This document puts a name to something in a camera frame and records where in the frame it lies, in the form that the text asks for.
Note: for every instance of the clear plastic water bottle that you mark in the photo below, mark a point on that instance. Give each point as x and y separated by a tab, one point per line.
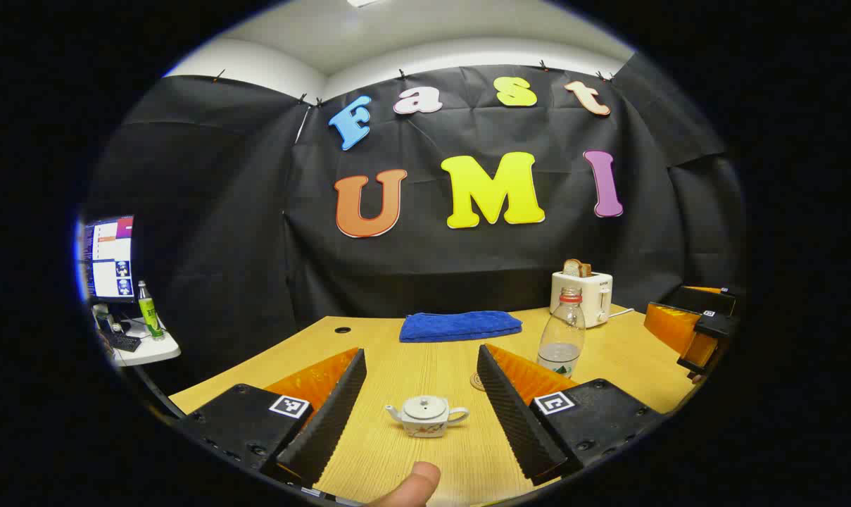
562	331

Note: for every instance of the bread slice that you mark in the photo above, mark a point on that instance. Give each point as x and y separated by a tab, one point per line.
576	268

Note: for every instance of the green drink bottle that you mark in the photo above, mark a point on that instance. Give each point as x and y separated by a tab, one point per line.
149	313

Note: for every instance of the white floral teacup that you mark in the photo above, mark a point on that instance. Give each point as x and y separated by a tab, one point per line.
425	425

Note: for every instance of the round brown coaster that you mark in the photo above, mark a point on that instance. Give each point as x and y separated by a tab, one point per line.
476	382

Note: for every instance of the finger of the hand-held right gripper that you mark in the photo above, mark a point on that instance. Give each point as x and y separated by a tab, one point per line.
668	327
707	301

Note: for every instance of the white side table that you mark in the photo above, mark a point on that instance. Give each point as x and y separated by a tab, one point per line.
150	350

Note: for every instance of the folded blue towel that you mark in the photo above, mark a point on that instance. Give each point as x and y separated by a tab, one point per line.
460	326

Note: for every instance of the black keyboard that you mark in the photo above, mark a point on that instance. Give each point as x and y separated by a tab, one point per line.
124	342

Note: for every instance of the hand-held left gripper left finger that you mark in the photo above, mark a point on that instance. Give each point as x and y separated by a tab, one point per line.
333	415

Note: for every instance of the computer monitor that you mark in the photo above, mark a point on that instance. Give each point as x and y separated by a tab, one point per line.
108	257

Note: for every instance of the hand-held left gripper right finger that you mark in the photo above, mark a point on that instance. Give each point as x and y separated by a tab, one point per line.
509	415

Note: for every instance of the white toaster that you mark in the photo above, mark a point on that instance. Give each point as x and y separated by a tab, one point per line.
595	296

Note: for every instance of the black backdrop cloth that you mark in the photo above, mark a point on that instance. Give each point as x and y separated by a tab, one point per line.
256	211

